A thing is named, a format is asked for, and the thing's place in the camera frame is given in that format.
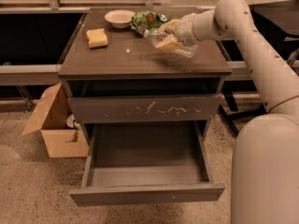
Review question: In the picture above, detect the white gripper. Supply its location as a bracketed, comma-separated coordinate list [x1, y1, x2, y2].
[155, 13, 198, 51]

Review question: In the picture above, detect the clear plastic water bottle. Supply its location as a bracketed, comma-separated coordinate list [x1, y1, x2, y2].
[144, 29, 197, 58]

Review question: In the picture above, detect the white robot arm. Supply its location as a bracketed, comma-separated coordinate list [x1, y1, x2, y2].
[161, 0, 299, 224]

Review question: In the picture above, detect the grey drawer cabinet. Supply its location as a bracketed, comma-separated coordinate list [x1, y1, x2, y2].
[59, 8, 231, 139]

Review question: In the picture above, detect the closed grey upper drawer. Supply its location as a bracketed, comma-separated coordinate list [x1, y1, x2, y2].
[68, 94, 221, 123]

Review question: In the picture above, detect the open grey lower drawer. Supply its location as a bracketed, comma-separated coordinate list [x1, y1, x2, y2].
[70, 121, 225, 206]

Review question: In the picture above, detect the green chip bag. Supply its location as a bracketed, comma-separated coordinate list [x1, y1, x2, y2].
[131, 11, 173, 36]

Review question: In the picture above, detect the white bowl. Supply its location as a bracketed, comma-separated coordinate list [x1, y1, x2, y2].
[105, 9, 135, 29]

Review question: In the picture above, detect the yellow sponge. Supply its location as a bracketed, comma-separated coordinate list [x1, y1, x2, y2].
[86, 28, 108, 49]

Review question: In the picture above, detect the black folding table stand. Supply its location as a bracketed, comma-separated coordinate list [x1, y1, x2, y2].
[218, 0, 299, 138]

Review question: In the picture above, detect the open cardboard box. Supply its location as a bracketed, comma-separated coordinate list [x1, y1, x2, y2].
[22, 83, 89, 158]

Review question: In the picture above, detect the metal window railing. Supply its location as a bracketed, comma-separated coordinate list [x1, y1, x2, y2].
[0, 62, 251, 86]

